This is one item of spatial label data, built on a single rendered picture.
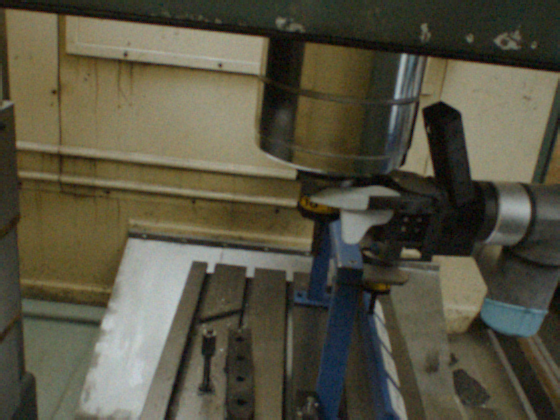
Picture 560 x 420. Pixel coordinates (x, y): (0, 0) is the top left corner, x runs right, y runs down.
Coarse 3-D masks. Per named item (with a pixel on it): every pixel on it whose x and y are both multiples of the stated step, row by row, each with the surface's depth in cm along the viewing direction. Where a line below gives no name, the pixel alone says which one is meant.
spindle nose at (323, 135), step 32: (288, 64) 56; (320, 64) 54; (352, 64) 54; (384, 64) 54; (416, 64) 56; (256, 96) 62; (288, 96) 57; (320, 96) 55; (352, 96) 55; (384, 96) 55; (416, 96) 59; (256, 128) 62; (288, 128) 57; (320, 128) 56; (352, 128) 56; (384, 128) 57; (288, 160) 59; (320, 160) 57; (352, 160) 57; (384, 160) 59
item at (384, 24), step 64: (0, 0) 49; (64, 0) 48; (128, 0) 48; (192, 0) 48; (256, 0) 48; (320, 0) 47; (384, 0) 47; (448, 0) 47; (512, 0) 47; (512, 64) 49
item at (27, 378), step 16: (0, 16) 91; (0, 32) 91; (0, 48) 92; (0, 64) 92; (0, 80) 85; (0, 96) 85; (16, 224) 106; (16, 240) 106; (16, 256) 107; (32, 384) 116; (32, 400) 117; (16, 416) 109; (32, 416) 118
